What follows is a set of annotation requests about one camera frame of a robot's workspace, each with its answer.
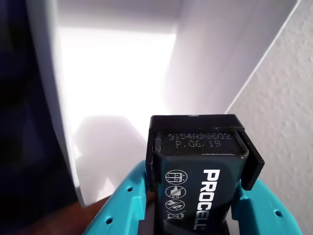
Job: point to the small black battery pack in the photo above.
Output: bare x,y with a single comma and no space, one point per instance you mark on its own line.
195,195

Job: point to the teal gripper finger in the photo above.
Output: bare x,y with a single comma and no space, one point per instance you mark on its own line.
115,208
264,215

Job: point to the white open cardboard box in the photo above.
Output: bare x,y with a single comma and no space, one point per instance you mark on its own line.
122,73

